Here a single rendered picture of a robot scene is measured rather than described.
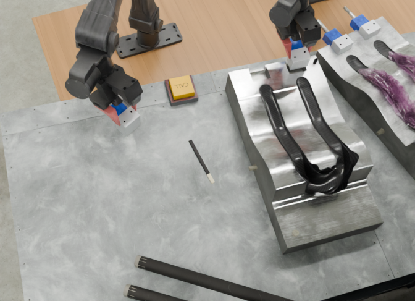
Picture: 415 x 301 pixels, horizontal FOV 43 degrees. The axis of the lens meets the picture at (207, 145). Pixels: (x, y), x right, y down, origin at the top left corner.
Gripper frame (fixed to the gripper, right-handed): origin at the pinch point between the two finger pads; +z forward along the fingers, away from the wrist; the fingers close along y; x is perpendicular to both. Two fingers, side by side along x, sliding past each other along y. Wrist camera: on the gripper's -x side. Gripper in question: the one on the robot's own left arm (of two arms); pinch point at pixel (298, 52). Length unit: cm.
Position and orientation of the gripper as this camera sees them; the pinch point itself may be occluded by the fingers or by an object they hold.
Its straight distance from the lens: 145.9
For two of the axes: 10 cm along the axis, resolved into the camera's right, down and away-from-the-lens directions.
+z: 1.5, 6.8, 7.2
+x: -2.2, -6.8, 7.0
